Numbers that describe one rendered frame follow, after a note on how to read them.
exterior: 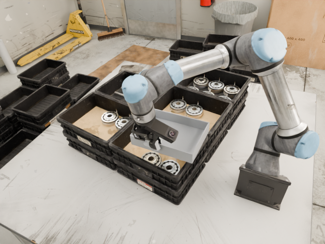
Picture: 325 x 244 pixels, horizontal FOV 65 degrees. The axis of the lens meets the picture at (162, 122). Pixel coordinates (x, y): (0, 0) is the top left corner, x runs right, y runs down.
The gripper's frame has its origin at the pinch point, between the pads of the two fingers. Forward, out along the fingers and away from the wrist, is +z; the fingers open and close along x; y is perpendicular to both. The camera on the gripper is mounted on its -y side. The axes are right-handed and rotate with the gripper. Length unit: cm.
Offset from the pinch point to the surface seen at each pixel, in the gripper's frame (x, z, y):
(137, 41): -274, 178, 177
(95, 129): -15, 29, 51
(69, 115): -17, 23, 68
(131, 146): -10.0, 28.0, 25.1
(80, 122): -18, 30, 64
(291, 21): -280, 125, -54
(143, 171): 2.9, 22.8, 11.4
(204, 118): -43, 36, -6
